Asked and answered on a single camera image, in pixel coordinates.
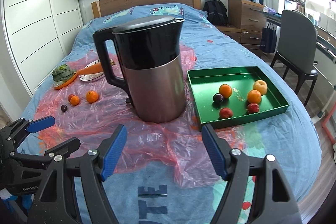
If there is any small orange mandarin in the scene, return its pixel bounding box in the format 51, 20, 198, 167
70, 96, 80, 106

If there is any large orange mandarin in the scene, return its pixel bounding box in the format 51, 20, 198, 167
247, 89, 262, 104

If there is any yellow pear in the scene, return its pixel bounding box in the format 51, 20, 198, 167
253, 80, 268, 96

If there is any medium orange mandarin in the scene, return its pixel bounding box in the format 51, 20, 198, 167
85, 90, 99, 103

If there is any blue patterned bedsheet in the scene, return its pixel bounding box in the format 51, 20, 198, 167
19, 4, 322, 223

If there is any green toy bok choy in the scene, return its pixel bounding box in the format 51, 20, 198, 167
52, 64, 76, 83

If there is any large toy carrot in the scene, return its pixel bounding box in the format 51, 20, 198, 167
77, 63, 103, 75

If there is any pink hoop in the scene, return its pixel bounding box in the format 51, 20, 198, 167
322, 105, 336, 145

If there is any red plum right side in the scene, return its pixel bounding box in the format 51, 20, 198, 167
247, 103, 260, 114

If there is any red plum front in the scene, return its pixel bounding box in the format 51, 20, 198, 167
219, 107, 233, 119

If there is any pink plastic sheet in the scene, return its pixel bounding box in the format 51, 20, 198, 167
34, 45, 261, 189

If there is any dark purple plum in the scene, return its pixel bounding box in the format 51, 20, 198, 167
213, 93, 224, 104

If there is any orange in tray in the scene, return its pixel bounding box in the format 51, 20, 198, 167
219, 84, 232, 99

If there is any black steel electric kettle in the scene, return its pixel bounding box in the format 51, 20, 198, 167
93, 15, 186, 123

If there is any white wardrobe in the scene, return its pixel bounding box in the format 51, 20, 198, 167
3, 0, 83, 96

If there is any green metal tray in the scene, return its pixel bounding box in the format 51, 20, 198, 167
187, 67, 289, 129

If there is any grey desk chair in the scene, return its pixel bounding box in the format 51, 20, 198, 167
270, 10, 318, 105

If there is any dark blue tote bag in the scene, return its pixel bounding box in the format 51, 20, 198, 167
260, 22, 277, 53

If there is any wooden drawer cabinet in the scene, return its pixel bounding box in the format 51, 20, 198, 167
216, 0, 266, 57

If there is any black backpack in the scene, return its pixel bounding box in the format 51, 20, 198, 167
203, 0, 229, 26

